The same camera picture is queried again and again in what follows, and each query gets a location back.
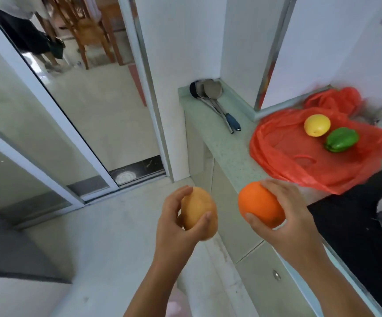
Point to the wooden chair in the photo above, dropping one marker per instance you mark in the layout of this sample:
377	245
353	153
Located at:
85	32

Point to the person's right forearm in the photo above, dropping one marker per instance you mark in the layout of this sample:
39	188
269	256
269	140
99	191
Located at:
333	287

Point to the brown potato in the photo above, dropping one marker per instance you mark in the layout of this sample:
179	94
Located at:
199	212

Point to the orange fruit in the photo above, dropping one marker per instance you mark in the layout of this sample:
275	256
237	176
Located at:
260	203

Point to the wooden table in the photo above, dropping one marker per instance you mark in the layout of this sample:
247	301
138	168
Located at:
108	19

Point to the black stove top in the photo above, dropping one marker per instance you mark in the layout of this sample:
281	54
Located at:
362	240

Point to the yellow lemon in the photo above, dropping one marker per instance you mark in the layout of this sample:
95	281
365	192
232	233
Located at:
317	125

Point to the green bell pepper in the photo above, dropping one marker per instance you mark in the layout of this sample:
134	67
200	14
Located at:
341	139

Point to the person's left thumb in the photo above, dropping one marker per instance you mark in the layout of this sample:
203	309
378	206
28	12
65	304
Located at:
200	224

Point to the red plastic bag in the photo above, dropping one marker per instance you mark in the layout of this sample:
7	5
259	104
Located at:
309	155

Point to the black ladle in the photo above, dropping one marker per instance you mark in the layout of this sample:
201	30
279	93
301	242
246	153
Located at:
193	90

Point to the person's left forearm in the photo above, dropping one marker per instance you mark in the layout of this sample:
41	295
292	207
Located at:
154	287

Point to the sliding glass door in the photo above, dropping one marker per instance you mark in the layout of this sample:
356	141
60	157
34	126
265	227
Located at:
42	125

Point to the person's right hand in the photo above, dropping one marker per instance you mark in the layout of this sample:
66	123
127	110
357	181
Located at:
293	224

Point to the person's right thumb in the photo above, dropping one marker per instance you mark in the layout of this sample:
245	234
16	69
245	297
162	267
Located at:
258	223

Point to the person's left hand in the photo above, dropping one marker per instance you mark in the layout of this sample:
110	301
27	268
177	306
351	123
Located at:
171	237

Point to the cabinet door with round knob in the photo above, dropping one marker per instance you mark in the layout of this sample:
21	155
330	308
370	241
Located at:
270	287

